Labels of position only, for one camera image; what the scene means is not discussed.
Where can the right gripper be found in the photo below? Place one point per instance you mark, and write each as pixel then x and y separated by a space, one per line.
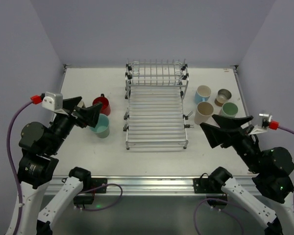
pixel 234 134

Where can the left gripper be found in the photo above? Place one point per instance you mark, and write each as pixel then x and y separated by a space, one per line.
pixel 75 115

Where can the light green tumbler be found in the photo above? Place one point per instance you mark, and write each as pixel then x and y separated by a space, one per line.
pixel 229 109

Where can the beige tumbler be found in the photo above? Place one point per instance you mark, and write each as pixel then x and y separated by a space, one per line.
pixel 203 112

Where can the red mug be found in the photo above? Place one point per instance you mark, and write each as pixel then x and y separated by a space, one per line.
pixel 105 109

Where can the sage green mug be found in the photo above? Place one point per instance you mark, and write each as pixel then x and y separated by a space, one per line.
pixel 102 130

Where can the cream and brown cup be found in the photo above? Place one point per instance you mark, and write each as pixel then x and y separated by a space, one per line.
pixel 222 97

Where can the light blue mug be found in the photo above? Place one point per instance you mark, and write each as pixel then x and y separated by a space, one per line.
pixel 202 94

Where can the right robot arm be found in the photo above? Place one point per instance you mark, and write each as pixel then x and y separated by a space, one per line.
pixel 272 169

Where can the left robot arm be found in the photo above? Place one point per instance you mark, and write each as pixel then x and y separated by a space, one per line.
pixel 39 145

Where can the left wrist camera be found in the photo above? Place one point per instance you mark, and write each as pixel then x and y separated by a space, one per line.
pixel 53 102

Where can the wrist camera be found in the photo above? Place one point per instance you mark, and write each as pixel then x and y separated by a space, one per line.
pixel 263 124
pixel 53 102

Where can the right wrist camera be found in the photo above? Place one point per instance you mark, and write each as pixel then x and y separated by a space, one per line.
pixel 263 124

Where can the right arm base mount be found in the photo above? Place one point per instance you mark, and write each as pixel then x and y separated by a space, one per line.
pixel 202 185

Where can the silver wire dish rack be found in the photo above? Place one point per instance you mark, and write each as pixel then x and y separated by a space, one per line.
pixel 155 91

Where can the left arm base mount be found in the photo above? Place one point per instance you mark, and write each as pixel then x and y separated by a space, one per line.
pixel 84 199

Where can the aluminium mounting rail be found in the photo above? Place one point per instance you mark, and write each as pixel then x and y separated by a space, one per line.
pixel 150 185

